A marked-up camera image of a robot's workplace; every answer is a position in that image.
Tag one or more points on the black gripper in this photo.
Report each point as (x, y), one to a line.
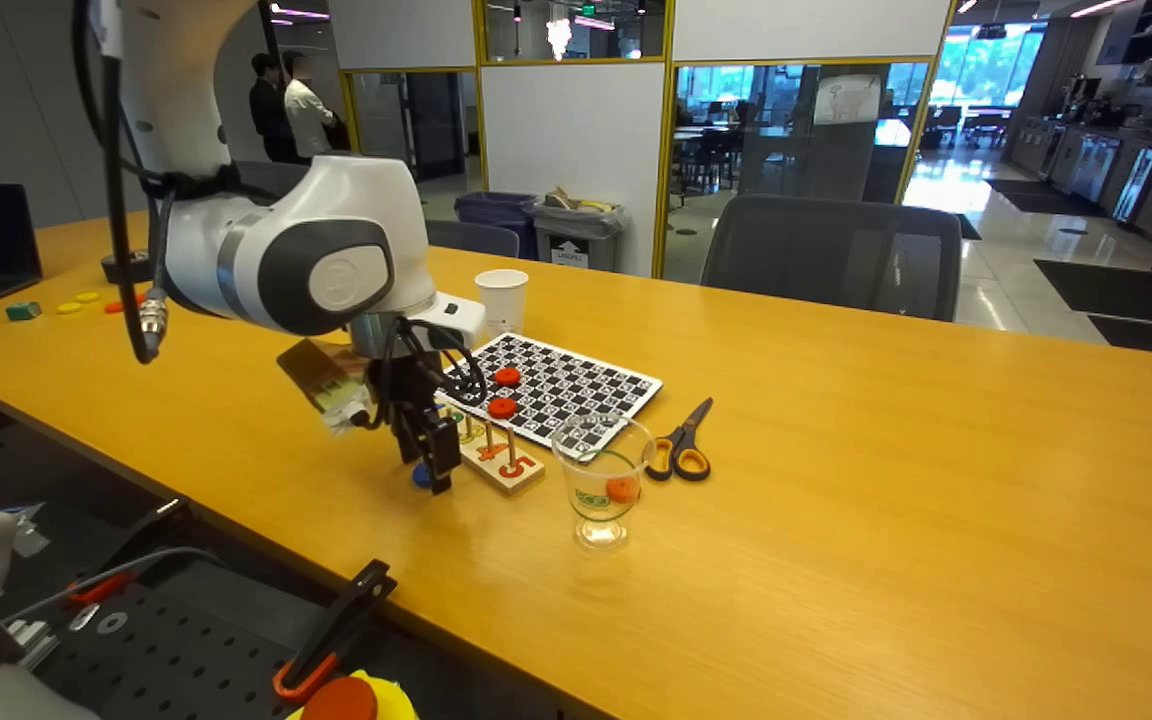
(402, 383)

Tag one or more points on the orange plastic disc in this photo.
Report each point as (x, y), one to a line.
(505, 377)
(500, 406)
(620, 491)

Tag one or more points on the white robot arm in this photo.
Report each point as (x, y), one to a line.
(243, 255)

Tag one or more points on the clear plastic cup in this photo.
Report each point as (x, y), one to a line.
(577, 452)

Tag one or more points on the white paper cup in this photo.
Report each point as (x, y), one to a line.
(500, 303)

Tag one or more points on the orange number four piece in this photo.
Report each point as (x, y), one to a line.
(491, 448)

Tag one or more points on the wooden number puzzle board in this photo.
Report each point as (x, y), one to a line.
(500, 463)

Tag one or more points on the red number five piece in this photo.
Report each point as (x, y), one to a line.
(516, 466)

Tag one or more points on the black white checkerboard marker board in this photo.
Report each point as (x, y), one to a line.
(577, 393)

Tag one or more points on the black orange bar clamp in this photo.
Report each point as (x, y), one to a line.
(338, 626)
(98, 589)

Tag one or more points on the blue storage bin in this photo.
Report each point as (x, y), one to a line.
(495, 223)

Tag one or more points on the yellow emergency stop button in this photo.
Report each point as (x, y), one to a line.
(358, 697)

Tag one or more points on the grey storage bin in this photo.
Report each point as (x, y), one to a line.
(577, 231)

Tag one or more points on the black perforated breadboard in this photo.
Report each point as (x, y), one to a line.
(189, 653)

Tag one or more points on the white partition panel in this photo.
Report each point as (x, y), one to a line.
(574, 145)

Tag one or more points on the small orange token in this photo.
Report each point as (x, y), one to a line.
(112, 305)

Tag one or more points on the person in white shirt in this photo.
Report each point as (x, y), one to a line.
(306, 115)

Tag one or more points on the person in dark clothes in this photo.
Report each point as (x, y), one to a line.
(264, 107)

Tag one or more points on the small yellow token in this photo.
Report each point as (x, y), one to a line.
(68, 305)

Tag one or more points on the small green block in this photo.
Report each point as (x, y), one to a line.
(20, 311)

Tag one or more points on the large grey office chair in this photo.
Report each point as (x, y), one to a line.
(830, 255)

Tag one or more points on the white paper sign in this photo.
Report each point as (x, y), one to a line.
(850, 96)

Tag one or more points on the brown wrist camera box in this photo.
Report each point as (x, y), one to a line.
(319, 365)

